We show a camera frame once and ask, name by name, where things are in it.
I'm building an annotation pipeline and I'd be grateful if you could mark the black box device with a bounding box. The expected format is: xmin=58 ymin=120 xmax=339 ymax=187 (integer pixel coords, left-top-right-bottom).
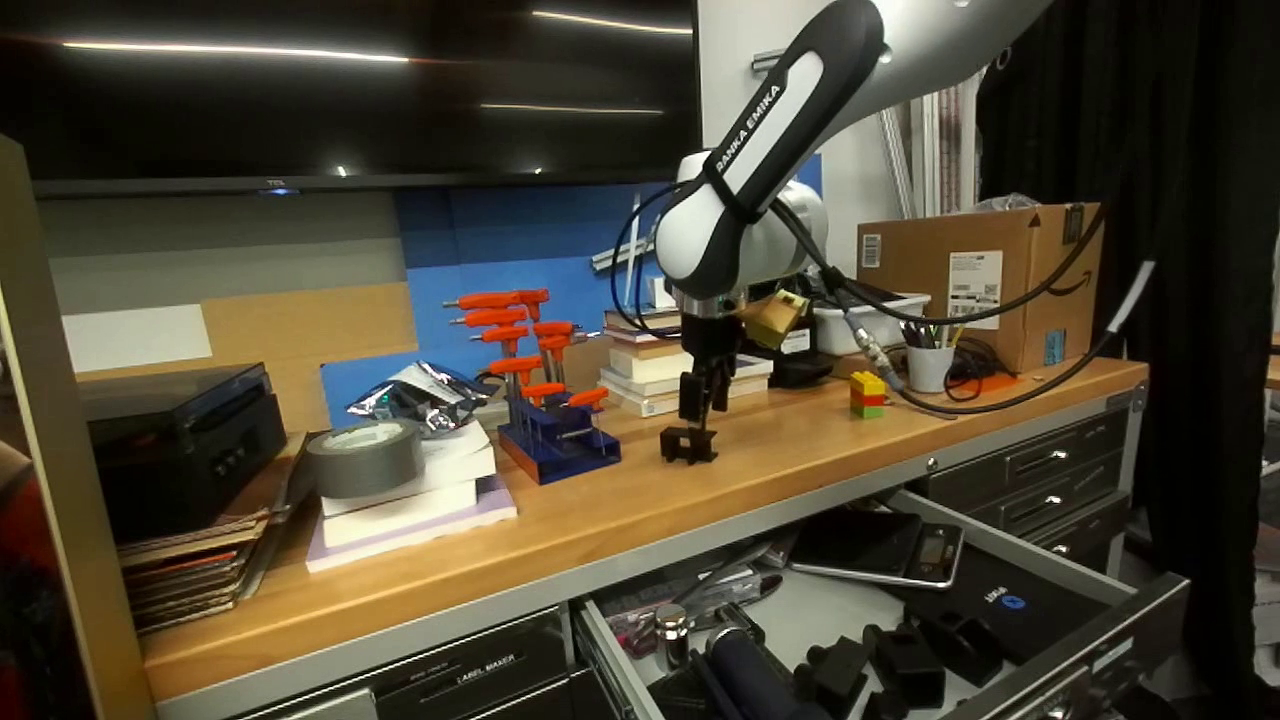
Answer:
xmin=86 ymin=364 xmax=292 ymax=544

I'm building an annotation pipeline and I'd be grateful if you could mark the red edged book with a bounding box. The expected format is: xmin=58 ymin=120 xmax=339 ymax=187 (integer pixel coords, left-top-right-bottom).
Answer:
xmin=603 ymin=327 xmax=695 ymax=360

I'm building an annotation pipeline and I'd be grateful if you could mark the stack of dark sheets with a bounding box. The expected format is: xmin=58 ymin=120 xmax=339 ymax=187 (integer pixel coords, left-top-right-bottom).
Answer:
xmin=118 ymin=511 xmax=321 ymax=635

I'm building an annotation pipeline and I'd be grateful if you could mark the white pen cup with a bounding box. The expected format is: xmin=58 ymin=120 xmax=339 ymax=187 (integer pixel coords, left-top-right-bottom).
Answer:
xmin=901 ymin=334 xmax=962 ymax=401

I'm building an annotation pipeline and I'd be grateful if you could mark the brown cork panel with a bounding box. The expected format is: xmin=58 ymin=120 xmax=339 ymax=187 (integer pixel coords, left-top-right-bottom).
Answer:
xmin=198 ymin=281 xmax=422 ymax=434

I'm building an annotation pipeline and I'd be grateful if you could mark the cardboard shipping box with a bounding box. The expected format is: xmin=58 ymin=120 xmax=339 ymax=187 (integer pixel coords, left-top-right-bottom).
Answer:
xmin=855 ymin=194 xmax=1114 ymax=380

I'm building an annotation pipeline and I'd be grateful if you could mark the round silver knob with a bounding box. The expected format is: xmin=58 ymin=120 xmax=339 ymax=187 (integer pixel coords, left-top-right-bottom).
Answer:
xmin=656 ymin=604 xmax=695 ymax=657

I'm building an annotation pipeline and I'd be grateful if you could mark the white storage bin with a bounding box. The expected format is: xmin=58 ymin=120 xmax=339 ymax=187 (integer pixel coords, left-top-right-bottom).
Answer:
xmin=809 ymin=292 xmax=937 ymax=360

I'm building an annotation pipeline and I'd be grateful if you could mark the black curtain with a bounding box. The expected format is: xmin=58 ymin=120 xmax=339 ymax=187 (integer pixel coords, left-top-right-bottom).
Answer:
xmin=975 ymin=0 xmax=1280 ymax=720

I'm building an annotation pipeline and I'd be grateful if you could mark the black box with blue logo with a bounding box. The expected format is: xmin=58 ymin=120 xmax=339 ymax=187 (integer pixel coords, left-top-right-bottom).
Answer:
xmin=916 ymin=562 xmax=1114 ymax=667

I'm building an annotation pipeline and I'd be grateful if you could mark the thick white book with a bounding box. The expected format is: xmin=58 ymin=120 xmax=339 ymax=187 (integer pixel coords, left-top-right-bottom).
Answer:
xmin=599 ymin=349 xmax=695 ymax=401

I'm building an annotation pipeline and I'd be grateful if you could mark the grey duct tape roll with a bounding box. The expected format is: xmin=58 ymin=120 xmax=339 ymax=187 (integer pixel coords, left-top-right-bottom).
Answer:
xmin=302 ymin=415 xmax=427 ymax=504

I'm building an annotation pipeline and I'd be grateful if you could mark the dark cover book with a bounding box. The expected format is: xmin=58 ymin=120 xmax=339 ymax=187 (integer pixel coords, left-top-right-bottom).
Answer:
xmin=603 ymin=309 xmax=693 ymax=334

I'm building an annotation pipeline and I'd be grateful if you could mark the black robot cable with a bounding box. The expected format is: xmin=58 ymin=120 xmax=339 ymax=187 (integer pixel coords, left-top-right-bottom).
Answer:
xmin=593 ymin=175 xmax=1162 ymax=420

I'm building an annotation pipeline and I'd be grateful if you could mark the grey metal drawer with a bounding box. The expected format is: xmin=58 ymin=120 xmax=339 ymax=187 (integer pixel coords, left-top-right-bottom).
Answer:
xmin=573 ymin=483 xmax=1196 ymax=720

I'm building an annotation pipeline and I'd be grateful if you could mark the white paper sheet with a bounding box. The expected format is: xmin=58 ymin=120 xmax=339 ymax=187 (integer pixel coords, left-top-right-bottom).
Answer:
xmin=58 ymin=298 xmax=217 ymax=380

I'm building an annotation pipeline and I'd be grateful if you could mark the orange hex keys blue stand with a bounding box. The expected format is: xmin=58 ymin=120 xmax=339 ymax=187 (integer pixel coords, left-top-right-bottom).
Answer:
xmin=451 ymin=285 xmax=630 ymax=489

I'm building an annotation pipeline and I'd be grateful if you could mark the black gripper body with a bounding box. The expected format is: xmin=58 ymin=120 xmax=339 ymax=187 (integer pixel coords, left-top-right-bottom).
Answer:
xmin=677 ymin=311 xmax=744 ymax=392

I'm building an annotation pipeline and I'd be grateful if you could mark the large black screen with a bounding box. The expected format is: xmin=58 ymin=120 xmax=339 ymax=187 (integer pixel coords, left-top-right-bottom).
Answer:
xmin=0 ymin=0 xmax=705 ymax=194

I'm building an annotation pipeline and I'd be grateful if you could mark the small black lugged box part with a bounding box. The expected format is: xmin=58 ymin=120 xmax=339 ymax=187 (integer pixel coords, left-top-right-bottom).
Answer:
xmin=656 ymin=420 xmax=719 ymax=466

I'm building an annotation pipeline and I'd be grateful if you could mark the wooden upright post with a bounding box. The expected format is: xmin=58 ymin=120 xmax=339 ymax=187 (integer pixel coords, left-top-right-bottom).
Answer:
xmin=0 ymin=131 xmax=158 ymax=720

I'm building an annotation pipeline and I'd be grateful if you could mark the crumpled silver bag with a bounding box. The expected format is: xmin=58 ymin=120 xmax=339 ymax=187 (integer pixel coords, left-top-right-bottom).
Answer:
xmin=380 ymin=360 xmax=508 ymax=441

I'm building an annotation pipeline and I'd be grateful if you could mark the yellow red green lego stack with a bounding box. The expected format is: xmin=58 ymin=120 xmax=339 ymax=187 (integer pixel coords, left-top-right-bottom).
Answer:
xmin=850 ymin=368 xmax=896 ymax=420

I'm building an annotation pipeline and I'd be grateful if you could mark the orange mat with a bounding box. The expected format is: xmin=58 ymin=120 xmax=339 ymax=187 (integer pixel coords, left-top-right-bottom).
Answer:
xmin=947 ymin=376 xmax=1025 ymax=402

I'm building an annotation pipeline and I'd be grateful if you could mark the black pronged bracket block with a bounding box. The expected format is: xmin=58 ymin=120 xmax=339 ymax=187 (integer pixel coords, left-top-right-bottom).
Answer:
xmin=796 ymin=635 xmax=874 ymax=714

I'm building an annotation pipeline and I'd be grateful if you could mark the blue backboard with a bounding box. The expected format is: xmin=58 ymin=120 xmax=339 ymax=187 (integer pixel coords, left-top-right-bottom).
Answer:
xmin=316 ymin=178 xmax=826 ymax=432

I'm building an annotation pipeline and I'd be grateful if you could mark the purple board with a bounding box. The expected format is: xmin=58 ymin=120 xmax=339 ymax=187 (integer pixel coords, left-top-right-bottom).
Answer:
xmin=302 ymin=475 xmax=521 ymax=577

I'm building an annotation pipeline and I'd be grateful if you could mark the black rectangular block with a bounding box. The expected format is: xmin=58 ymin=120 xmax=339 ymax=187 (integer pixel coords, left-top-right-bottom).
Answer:
xmin=865 ymin=619 xmax=953 ymax=710

